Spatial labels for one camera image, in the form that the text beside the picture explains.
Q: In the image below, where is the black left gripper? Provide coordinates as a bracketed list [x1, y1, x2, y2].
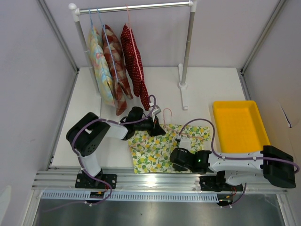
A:
[134, 114, 165, 137]

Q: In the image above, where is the lemon print skirt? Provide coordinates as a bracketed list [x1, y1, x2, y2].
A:
[128, 124, 211, 174]

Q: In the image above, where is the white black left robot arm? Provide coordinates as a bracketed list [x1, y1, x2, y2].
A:
[66, 106, 166, 188]

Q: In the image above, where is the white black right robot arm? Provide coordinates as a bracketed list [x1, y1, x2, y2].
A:
[170, 138, 297, 192]

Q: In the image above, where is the pastel floral skirt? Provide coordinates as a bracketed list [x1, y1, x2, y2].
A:
[87, 25, 115, 106]

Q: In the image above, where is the red polka dot skirt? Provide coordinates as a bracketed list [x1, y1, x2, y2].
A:
[120, 24, 150, 111]

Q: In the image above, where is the red plaid skirt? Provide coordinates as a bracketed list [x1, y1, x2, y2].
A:
[102, 25, 133, 116]

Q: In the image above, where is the yellow plastic tray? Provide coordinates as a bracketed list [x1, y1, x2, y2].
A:
[213, 100, 270, 153]

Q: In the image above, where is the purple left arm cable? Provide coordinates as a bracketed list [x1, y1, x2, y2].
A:
[70, 94, 163, 208]

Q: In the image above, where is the aluminium mounting rail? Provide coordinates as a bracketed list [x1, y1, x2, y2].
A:
[32, 167, 289, 195]

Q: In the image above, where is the white slotted cable duct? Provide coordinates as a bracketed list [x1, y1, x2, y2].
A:
[41, 190, 219, 203]

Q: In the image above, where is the pink wire hanger with skirt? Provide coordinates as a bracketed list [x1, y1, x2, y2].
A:
[126, 4, 143, 82]

